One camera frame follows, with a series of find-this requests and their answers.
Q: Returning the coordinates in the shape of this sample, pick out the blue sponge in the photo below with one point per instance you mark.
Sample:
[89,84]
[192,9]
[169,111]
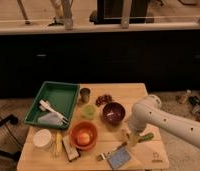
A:
[118,158]

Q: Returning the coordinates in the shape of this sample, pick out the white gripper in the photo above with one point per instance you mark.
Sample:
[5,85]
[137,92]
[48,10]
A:
[131,138]

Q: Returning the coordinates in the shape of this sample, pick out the orange fruit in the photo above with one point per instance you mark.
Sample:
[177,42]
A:
[83,138]

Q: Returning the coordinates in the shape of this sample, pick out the metal fork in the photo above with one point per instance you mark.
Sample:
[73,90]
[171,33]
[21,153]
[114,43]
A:
[104,156]

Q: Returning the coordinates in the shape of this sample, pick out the black chair base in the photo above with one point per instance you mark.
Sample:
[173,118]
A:
[5,133]

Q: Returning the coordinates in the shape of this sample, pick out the white plastic fork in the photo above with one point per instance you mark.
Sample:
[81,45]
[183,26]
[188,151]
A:
[46,106]

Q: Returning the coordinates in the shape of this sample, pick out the brown grape bunch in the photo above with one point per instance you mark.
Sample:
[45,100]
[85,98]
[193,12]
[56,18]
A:
[104,99]

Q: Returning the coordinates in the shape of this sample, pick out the metal cup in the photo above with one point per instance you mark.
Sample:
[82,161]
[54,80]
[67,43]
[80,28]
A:
[85,95]

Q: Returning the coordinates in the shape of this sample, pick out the orange bowl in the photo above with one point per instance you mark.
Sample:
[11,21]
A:
[84,126]

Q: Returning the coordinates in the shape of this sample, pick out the green plastic cup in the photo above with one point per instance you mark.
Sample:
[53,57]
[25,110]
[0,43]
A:
[88,111]

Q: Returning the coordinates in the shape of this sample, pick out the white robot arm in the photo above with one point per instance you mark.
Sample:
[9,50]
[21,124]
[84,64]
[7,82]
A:
[148,111]

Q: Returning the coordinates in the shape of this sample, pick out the clear plastic bag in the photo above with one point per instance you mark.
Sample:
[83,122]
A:
[51,119]

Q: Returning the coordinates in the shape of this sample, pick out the green plastic tray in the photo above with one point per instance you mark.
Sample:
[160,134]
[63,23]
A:
[62,98]

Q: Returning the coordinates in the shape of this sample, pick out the purple bowl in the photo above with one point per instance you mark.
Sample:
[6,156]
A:
[113,113]

